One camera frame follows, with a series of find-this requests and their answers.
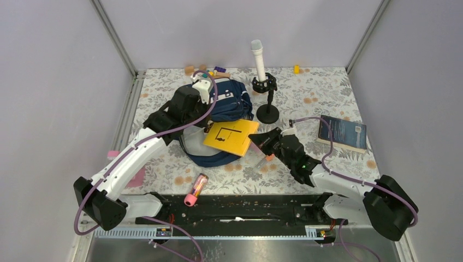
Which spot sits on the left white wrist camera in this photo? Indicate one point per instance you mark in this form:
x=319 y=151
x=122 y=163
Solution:
x=204 y=87

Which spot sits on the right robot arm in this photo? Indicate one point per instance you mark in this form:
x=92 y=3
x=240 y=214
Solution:
x=381 y=203

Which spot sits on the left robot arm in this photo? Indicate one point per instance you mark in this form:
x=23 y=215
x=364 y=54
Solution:
x=101 y=197

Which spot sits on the pink-capped clear tube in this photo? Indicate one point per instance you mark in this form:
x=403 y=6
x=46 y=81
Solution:
x=191 y=198

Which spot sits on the dark blue book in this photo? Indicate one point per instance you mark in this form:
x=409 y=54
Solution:
x=345 y=134

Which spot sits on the purple toy block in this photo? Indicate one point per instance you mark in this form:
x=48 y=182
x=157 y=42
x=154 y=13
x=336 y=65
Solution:
x=220 y=69

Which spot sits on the grey orange-capped marker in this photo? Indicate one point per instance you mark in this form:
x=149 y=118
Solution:
x=264 y=162

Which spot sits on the black microphone stand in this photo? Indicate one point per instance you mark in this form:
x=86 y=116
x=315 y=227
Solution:
x=266 y=113

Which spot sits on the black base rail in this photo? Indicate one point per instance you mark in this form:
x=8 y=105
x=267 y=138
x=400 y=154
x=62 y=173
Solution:
x=245 y=215

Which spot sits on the pink box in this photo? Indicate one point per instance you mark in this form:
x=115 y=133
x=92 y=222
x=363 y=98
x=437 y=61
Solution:
x=137 y=179

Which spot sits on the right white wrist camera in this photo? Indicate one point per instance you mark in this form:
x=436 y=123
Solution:
x=289 y=131

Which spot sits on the navy blue student backpack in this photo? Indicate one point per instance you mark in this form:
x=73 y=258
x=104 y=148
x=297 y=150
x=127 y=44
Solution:
x=233 y=103

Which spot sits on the pink highlighter pen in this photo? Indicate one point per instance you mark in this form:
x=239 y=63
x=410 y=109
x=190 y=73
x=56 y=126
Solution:
x=254 y=147

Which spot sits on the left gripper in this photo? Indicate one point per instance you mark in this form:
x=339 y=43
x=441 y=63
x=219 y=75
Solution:
x=204 y=106

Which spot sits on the yellow book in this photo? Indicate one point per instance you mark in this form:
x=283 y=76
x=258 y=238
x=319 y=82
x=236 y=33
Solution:
x=231 y=137

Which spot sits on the long tan wooden block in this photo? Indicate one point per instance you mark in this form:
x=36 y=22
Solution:
x=222 y=75

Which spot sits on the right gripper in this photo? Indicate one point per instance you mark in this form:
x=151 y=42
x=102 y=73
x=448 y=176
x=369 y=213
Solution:
x=264 y=141

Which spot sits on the white microphone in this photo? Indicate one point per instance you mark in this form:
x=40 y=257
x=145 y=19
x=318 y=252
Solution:
x=257 y=50

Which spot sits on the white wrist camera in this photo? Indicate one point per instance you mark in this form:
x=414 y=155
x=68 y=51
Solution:
x=204 y=87
x=289 y=131

